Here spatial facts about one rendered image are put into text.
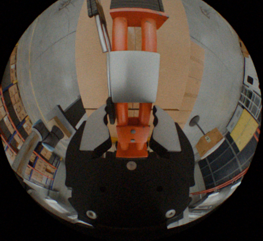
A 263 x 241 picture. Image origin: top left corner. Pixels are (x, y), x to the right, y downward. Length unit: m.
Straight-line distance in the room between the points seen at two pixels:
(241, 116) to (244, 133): 1.22
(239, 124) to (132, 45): 7.30
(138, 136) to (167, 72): 0.21
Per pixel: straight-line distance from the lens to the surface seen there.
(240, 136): 7.40
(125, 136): 0.15
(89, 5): 0.15
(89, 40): 0.29
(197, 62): 0.95
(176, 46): 0.29
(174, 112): 0.34
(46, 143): 0.91
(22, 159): 0.74
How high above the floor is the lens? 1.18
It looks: 57 degrees down
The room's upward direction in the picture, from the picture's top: 180 degrees counter-clockwise
